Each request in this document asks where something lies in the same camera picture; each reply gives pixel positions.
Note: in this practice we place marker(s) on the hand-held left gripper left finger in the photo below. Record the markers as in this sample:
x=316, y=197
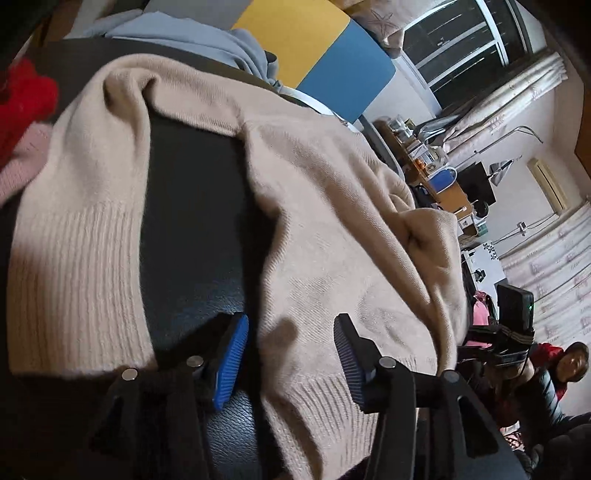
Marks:
x=231, y=364

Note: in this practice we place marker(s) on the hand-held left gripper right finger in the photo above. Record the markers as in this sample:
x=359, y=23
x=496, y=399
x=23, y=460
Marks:
x=351, y=364

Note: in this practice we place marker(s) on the beige knit sweater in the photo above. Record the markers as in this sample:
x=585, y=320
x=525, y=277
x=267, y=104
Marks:
x=323, y=207

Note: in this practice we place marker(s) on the pink bedspread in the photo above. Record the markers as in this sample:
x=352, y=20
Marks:
x=481, y=309

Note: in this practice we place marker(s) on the beige patterned curtain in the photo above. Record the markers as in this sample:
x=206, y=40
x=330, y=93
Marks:
x=554, y=277
x=503, y=97

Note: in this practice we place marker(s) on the white shelf unit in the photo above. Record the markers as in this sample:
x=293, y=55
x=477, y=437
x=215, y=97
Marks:
x=485, y=261

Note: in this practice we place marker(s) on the person's own body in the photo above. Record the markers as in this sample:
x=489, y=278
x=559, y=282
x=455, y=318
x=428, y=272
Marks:
x=549, y=397

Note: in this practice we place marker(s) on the black monitor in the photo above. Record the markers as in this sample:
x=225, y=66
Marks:
x=475, y=182

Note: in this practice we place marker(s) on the air conditioner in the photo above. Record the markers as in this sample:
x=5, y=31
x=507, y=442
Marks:
x=549, y=182

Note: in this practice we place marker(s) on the grey hanging bag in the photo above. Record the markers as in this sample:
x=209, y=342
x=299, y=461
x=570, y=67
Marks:
x=499, y=168

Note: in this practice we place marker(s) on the wooden table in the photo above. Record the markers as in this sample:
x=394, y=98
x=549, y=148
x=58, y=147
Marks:
x=413, y=173

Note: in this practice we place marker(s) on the white printed pillow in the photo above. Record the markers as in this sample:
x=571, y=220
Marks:
x=318, y=105

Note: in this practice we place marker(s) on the window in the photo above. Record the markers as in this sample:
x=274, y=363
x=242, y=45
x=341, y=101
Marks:
x=466, y=41

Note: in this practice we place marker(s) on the pink garment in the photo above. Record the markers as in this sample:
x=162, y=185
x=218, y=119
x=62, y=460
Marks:
x=18, y=161

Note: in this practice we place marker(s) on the grey yellow blue armchair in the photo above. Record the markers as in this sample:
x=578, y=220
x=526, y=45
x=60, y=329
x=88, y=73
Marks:
x=323, y=50

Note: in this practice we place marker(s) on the starfish print curtain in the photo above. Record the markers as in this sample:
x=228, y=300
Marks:
x=383, y=18

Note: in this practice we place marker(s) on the light blue garment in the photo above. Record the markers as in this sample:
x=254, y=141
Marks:
x=184, y=37

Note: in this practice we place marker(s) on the red garment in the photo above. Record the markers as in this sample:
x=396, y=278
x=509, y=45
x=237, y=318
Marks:
x=23, y=106

